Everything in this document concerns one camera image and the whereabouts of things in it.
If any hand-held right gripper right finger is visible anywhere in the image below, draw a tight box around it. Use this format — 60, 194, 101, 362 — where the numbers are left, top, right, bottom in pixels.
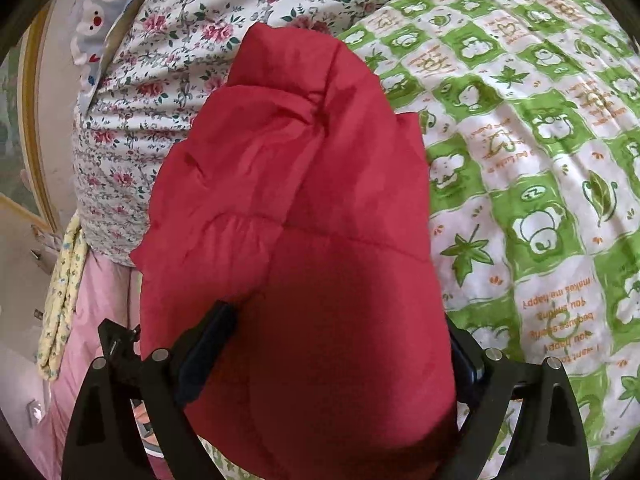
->
440, 319, 592, 480

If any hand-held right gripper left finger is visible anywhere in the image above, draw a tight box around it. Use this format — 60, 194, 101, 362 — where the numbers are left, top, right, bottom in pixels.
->
65, 301, 237, 480

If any yellow printed cloth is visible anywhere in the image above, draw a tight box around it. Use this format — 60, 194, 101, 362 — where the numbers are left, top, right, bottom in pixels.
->
37, 215, 91, 383

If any red quilted jacket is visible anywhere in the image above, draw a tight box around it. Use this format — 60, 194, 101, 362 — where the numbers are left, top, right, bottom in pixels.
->
131, 22, 458, 480

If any wooden picture frame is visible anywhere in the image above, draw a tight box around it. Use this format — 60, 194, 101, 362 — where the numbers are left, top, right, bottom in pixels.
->
17, 0, 63, 233

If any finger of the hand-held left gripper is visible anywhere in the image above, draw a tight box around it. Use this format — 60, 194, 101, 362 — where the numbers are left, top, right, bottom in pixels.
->
98, 319, 143, 363

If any blue bear printed cloth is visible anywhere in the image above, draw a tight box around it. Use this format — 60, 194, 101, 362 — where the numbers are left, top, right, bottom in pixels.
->
70, 0, 173, 103

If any pink blanket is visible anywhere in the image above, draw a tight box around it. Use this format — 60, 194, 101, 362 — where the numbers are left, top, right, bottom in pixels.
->
47, 252, 171, 480

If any green checked printed blanket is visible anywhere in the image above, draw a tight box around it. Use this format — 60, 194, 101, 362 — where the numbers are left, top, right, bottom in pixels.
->
200, 0, 640, 480

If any floral quilt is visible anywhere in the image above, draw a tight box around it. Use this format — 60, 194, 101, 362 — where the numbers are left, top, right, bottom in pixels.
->
72, 0, 451, 268

